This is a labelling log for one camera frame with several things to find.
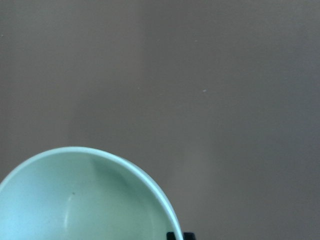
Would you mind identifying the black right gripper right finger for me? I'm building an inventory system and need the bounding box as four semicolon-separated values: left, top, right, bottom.
183;232;195;240

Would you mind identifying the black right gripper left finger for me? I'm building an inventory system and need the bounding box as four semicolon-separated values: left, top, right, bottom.
166;232;176;240

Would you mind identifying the mint green bowl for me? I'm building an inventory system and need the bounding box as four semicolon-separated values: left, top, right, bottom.
0;147;183;240

